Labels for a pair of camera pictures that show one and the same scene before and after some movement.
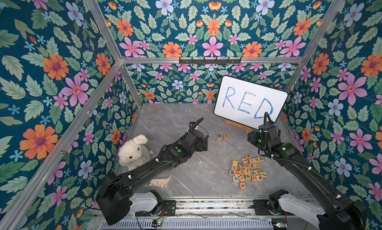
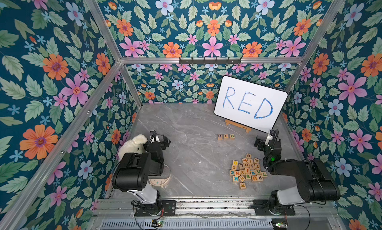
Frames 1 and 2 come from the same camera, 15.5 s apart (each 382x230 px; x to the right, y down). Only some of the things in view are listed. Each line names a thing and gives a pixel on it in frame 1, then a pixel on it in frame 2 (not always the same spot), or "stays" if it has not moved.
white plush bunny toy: (133, 153) stays
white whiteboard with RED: (246, 102) stays
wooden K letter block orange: (242, 185) stays
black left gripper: (200, 148) → (164, 143)
